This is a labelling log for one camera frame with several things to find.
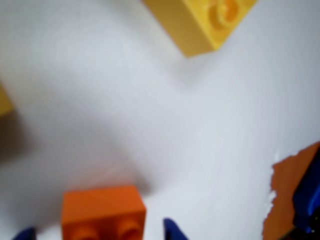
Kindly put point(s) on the orange 2x2 block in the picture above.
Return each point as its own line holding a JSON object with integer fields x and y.
{"x": 100, "y": 207}

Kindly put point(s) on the yellow 2x2 block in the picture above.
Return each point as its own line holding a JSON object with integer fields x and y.
{"x": 190, "y": 27}

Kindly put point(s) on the yellow 2x4 block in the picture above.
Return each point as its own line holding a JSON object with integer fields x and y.
{"x": 5, "y": 100}

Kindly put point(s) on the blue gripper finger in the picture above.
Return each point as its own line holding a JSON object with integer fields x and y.
{"x": 173, "y": 231}
{"x": 25, "y": 235}

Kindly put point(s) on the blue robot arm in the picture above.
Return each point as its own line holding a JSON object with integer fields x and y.
{"x": 306, "y": 190}

